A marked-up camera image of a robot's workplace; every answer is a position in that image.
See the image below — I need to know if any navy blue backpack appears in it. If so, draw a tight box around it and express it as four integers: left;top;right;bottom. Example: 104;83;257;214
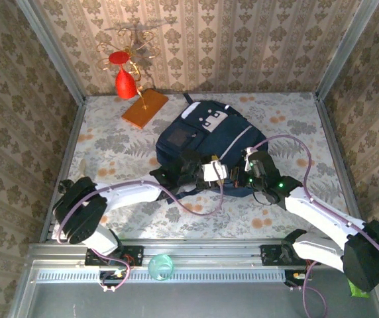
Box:
149;92;263;199

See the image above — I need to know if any green wipes pack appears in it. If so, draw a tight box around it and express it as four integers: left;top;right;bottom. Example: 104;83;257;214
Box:
347;280;371;299

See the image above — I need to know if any orange wooden board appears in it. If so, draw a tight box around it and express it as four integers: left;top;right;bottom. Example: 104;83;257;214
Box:
121;88;170;130

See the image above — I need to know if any floral tablecloth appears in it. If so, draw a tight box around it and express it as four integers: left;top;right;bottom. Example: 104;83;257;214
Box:
50;91;358;240

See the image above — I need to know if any small connector board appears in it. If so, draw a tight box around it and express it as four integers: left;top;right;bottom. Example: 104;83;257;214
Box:
284;270;313;292
98;268;127;293

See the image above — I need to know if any teal glass cup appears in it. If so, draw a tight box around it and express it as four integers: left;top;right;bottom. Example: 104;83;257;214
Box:
148;254;175;282

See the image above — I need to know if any red wine glass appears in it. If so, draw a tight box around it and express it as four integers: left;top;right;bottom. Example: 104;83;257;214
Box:
108;50;138;100

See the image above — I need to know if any dark round metal cup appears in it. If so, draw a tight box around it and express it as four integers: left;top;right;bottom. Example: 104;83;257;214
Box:
58;178;75;195

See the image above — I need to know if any grey metal bench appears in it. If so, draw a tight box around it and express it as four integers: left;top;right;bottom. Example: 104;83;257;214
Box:
9;260;379;318

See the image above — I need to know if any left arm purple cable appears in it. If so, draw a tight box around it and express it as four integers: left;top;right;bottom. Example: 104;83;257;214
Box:
56;164;225;292

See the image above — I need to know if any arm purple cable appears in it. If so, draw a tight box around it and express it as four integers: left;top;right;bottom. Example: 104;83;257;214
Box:
56;164;225;292
248;134;379;318

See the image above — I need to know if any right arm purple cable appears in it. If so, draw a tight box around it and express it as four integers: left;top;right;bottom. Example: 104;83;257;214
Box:
248;134;379;318

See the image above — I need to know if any long aluminium base rail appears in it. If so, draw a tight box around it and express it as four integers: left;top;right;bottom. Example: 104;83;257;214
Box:
27;238;379;266

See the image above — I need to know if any aluminium side rail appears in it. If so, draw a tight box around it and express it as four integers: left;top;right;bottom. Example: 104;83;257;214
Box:
39;97;87;242
313;92;376;241

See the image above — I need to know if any slotted grey cable duct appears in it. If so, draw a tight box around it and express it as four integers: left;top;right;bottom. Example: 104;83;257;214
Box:
32;267;287;283

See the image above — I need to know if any gold wire ornament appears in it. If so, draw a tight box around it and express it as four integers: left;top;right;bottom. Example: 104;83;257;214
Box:
95;28;161;110

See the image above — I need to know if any aluminium frame post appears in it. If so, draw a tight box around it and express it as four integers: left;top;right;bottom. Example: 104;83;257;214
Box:
315;0;379;100
14;0;86;104

